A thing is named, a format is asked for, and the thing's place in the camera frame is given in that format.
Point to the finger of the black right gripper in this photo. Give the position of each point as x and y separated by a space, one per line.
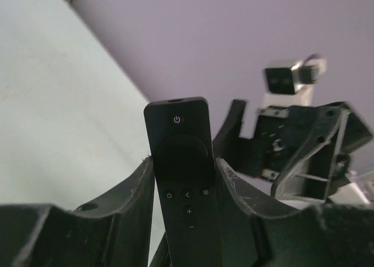
309 167
231 132

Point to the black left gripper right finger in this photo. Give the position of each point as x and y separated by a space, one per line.
258 230

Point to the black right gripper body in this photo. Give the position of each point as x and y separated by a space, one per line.
271 121

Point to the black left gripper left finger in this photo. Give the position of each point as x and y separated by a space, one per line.
111 230

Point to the black remote control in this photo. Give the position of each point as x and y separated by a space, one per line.
181 148

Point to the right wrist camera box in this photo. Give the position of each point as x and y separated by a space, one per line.
289 77

